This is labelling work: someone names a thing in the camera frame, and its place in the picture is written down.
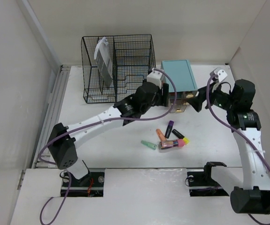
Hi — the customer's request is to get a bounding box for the teal orange drawer box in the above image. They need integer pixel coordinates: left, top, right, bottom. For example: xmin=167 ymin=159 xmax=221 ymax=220
xmin=161 ymin=60 xmax=198 ymax=94

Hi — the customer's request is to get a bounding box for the grey paper swatch booklet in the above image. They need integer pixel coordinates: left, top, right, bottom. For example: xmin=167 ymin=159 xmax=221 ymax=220
xmin=94 ymin=37 xmax=113 ymax=88

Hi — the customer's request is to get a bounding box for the purple cap black highlighter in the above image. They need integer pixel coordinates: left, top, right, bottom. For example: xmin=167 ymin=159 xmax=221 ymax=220
xmin=165 ymin=120 xmax=174 ymax=139

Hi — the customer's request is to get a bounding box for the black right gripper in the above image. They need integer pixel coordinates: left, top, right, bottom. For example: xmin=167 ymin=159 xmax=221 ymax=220
xmin=185 ymin=81 xmax=237 ymax=112

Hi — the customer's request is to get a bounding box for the green highlighter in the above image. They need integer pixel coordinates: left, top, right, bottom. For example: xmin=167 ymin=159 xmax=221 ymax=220
xmin=141 ymin=140 xmax=157 ymax=150

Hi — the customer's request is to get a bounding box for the pink colourful tube case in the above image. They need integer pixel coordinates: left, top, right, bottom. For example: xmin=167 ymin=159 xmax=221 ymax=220
xmin=159 ymin=139 xmax=186 ymax=150

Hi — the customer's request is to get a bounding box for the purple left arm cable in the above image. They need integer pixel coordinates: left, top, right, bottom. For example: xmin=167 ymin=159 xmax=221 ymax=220
xmin=39 ymin=68 xmax=178 ymax=225

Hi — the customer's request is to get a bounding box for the yellow cap black highlighter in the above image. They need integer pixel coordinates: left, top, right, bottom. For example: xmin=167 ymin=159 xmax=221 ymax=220
xmin=172 ymin=129 xmax=190 ymax=144

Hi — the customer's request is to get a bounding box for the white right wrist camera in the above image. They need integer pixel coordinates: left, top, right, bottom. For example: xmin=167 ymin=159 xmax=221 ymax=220
xmin=210 ymin=67 xmax=228 ymax=83

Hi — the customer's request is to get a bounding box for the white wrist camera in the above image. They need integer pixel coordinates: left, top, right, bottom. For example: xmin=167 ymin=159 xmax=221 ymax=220
xmin=210 ymin=67 xmax=228 ymax=83
xmin=147 ymin=68 xmax=165 ymax=89

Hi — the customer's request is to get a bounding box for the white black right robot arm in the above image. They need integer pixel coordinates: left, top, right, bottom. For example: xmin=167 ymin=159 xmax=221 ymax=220
xmin=188 ymin=79 xmax=270 ymax=215

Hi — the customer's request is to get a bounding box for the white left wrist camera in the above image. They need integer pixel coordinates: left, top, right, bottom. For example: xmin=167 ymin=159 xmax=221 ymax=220
xmin=147 ymin=68 xmax=165 ymax=89

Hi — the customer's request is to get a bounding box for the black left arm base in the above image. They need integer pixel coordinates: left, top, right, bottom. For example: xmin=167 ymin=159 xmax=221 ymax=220
xmin=67 ymin=168 xmax=105 ymax=197

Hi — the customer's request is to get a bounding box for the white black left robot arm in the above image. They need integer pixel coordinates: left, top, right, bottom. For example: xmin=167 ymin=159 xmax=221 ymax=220
xmin=48 ymin=81 xmax=169 ymax=186

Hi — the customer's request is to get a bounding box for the clear plastic drawer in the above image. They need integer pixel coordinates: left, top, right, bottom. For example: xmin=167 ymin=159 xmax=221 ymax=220
xmin=170 ymin=91 xmax=195 ymax=113

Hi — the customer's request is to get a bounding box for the orange highlighter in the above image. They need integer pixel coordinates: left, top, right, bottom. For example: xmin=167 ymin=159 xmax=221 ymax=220
xmin=156 ymin=129 xmax=166 ymax=142

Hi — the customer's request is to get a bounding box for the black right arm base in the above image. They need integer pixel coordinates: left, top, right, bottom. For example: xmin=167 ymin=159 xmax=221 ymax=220
xmin=185 ymin=162 xmax=229 ymax=197

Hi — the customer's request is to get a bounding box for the aluminium rail left side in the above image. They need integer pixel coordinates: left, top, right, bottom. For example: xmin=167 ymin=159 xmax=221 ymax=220
xmin=30 ymin=66 xmax=71 ymax=169

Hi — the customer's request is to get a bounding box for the black wire mesh organizer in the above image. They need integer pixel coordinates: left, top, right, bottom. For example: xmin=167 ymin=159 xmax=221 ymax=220
xmin=81 ymin=34 xmax=156 ymax=104

